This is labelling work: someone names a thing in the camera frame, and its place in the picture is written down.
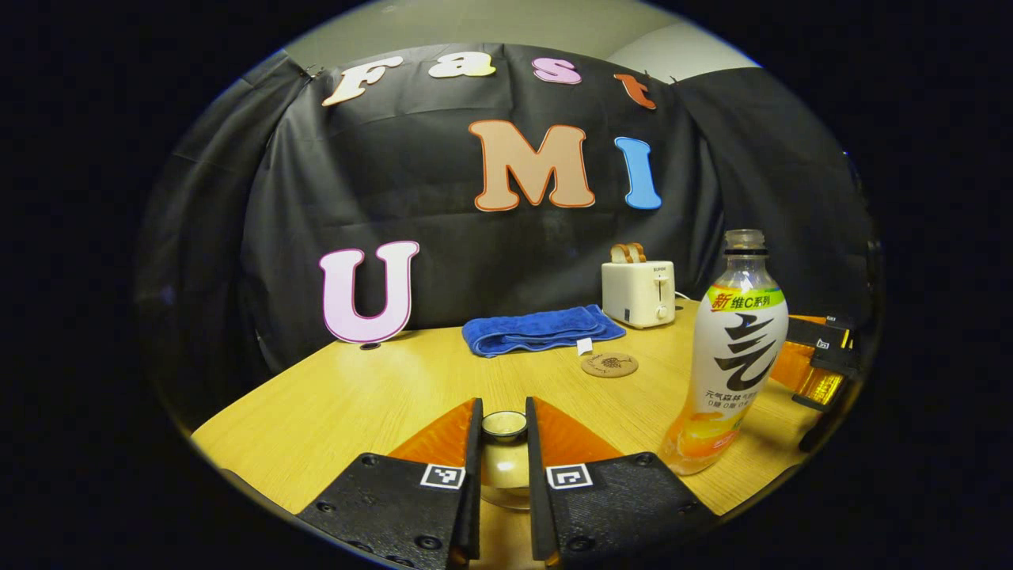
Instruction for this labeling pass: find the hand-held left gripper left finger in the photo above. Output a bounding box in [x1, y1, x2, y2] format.
[297, 397, 484, 570]

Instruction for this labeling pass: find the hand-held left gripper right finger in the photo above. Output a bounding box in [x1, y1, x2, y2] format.
[525, 396, 718, 569]

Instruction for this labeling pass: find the cream ceramic teacup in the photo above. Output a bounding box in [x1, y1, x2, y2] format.
[480, 483, 533, 511]

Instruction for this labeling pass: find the clear white-label water bottle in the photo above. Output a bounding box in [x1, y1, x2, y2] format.
[661, 229, 790, 476]

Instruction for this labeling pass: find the round wooden coaster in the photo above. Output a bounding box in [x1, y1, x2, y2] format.
[581, 352, 639, 378]

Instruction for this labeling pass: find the blue folded towel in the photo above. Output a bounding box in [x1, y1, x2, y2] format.
[462, 305, 626, 358]

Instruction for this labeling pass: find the white toaster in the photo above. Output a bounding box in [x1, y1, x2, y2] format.
[601, 260, 676, 329]

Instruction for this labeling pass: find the black backdrop cloth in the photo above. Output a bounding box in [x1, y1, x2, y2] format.
[135, 44, 881, 412]

